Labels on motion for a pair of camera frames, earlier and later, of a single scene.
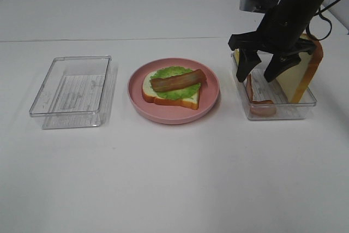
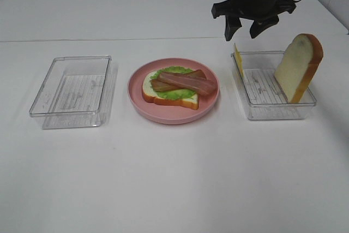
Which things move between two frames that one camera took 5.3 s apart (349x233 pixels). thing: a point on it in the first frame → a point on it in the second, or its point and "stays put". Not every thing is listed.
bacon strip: x=193 y=78 stays put
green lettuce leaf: x=178 y=94 stays put
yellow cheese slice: x=237 y=55 stays put
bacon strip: x=262 y=108 → x=203 y=85
